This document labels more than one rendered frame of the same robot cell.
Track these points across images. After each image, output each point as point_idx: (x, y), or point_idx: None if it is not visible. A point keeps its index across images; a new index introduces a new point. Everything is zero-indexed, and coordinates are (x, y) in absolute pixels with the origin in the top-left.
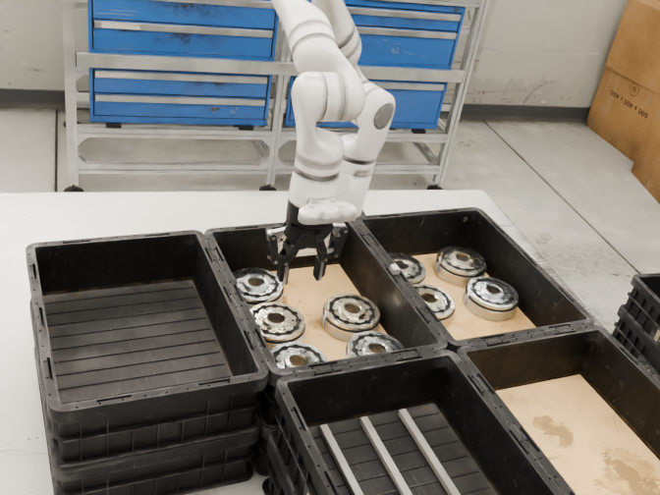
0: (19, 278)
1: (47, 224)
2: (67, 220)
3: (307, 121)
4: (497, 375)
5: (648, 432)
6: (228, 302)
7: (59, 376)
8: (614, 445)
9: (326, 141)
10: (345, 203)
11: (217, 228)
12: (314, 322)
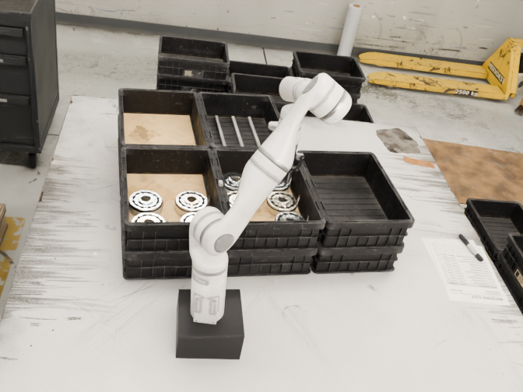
0: (424, 326)
1: (429, 382)
2: (417, 386)
3: None
4: None
5: None
6: (312, 180)
7: (375, 203)
8: (138, 142)
9: (292, 103)
10: (274, 124)
11: (318, 222)
12: (257, 211)
